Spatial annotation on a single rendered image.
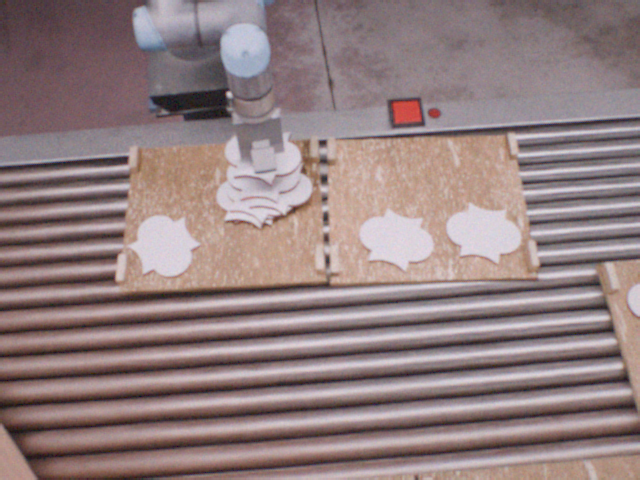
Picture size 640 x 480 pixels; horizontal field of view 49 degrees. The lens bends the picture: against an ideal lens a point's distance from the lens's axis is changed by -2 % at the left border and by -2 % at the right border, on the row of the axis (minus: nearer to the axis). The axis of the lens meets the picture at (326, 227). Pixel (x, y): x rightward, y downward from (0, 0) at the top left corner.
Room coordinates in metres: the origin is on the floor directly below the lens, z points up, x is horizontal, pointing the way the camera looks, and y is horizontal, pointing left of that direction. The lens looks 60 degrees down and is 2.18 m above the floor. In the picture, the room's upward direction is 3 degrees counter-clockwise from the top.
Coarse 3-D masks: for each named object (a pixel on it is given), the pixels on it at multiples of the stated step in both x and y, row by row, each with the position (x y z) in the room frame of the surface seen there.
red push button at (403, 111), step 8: (392, 104) 1.06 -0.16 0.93; (400, 104) 1.06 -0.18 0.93; (408, 104) 1.05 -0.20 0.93; (416, 104) 1.05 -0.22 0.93; (400, 112) 1.03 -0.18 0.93; (408, 112) 1.03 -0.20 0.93; (416, 112) 1.03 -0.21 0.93; (400, 120) 1.01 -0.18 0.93; (408, 120) 1.01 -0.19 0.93; (416, 120) 1.01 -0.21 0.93
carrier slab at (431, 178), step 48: (336, 144) 0.94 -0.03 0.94; (384, 144) 0.94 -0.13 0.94; (432, 144) 0.93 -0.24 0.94; (480, 144) 0.93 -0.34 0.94; (336, 192) 0.82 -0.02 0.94; (384, 192) 0.81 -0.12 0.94; (432, 192) 0.81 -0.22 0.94; (480, 192) 0.80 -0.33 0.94; (336, 240) 0.70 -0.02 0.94; (432, 240) 0.69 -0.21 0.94; (528, 240) 0.68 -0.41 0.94
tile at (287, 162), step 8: (288, 136) 0.86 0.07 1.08; (232, 144) 0.85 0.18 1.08; (288, 144) 0.84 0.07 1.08; (232, 152) 0.83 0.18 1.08; (288, 152) 0.82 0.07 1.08; (296, 152) 0.82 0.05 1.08; (232, 160) 0.81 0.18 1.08; (240, 160) 0.81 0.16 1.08; (248, 160) 0.81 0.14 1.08; (280, 160) 0.81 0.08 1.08; (288, 160) 0.80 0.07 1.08; (296, 160) 0.80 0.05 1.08; (240, 168) 0.79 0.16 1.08; (248, 168) 0.79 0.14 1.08; (280, 168) 0.79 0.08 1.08; (288, 168) 0.79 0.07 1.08; (296, 168) 0.79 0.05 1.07; (240, 176) 0.78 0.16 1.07; (248, 176) 0.78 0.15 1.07; (256, 176) 0.77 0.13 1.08; (264, 176) 0.77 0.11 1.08; (272, 176) 0.77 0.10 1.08; (280, 176) 0.77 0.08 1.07
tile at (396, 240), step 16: (368, 224) 0.73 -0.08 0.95; (384, 224) 0.73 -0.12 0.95; (400, 224) 0.73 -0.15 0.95; (416, 224) 0.73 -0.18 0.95; (368, 240) 0.69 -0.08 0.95; (384, 240) 0.69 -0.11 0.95; (400, 240) 0.69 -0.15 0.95; (416, 240) 0.69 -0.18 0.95; (384, 256) 0.66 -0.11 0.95; (400, 256) 0.65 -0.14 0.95; (416, 256) 0.65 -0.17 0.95
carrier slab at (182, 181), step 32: (160, 160) 0.92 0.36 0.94; (192, 160) 0.92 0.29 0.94; (224, 160) 0.92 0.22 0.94; (160, 192) 0.84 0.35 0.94; (192, 192) 0.84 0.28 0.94; (320, 192) 0.82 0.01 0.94; (128, 224) 0.76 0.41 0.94; (192, 224) 0.76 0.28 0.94; (224, 224) 0.75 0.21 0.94; (288, 224) 0.75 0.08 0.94; (320, 224) 0.74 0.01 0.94; (128, 256) 0.69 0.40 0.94; (192, 256) 0.68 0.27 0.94; (224, 256) 0.68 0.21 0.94; (256, 256) 0.67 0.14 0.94; (288, 256) 0.67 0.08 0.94; (128, 288) 0.62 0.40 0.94; (160, 288) 0.61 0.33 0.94; (192, 288) 0.61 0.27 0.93; (224, 288) 0.61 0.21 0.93
